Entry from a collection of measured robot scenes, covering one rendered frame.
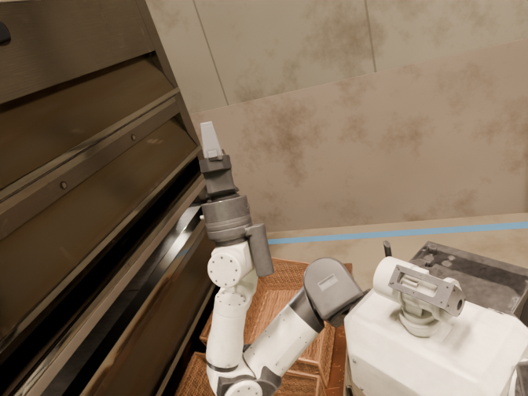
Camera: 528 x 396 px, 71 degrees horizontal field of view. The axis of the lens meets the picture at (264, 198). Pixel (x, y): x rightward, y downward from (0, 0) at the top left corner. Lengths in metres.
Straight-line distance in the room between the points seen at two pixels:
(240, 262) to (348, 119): 2.43
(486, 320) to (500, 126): 2.51
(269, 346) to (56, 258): 0.59
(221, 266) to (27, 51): 0.79
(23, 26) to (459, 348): 1.19
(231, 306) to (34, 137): 0.68
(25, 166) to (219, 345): 0.63
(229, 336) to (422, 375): 0.34
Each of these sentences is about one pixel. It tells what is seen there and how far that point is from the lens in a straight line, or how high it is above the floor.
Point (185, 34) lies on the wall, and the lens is 3.22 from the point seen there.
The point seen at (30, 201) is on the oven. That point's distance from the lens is 1.07.
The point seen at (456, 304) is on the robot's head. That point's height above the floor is 1.49.
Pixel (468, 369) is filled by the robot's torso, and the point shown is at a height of 1.40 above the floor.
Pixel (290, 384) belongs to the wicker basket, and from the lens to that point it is 1.55.
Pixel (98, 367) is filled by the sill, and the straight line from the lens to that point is 1.23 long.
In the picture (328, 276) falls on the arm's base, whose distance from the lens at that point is 0.77.
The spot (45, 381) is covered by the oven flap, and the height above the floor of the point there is 1.40.
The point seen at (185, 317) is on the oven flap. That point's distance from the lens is 1.53.
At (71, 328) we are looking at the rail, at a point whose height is 1.43.
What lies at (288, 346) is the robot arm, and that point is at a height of 1.31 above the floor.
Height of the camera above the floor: 1.91
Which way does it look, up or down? 26 degrees down
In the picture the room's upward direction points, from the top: 18 degrees counter-clockwise
